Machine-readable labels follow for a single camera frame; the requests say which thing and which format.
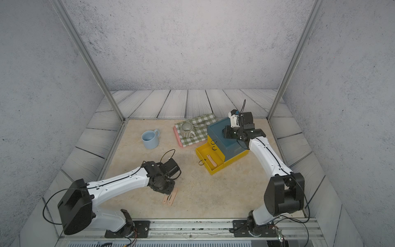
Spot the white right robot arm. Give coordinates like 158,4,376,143
223,126,305,236

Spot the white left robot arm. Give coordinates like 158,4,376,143
58,158,182,237

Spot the teal drawer cabinet box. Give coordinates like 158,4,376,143
207,118,247,161

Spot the light blue mug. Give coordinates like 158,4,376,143
142,129,160,150

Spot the pink tray under cloth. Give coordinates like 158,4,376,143
173,126,183,148

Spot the green checkered cloth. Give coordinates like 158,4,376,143
175,113,217,148

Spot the green striped ceramic cup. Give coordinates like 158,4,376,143
180,122,195,138

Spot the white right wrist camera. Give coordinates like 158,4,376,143
228,109,240,128

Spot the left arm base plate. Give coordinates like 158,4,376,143
104,220,151,238

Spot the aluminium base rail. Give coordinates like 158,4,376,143
56,217,327,247

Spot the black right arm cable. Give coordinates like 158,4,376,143
236,98,311,247

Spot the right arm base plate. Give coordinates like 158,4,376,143
229,220,277,238

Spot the aluminium frame post right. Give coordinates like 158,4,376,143
266,0,324,122

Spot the aluminium frame post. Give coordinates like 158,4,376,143
266,0,324,122
50,0,125,122

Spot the aluminium frame post left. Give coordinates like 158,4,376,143
50,0,125,122

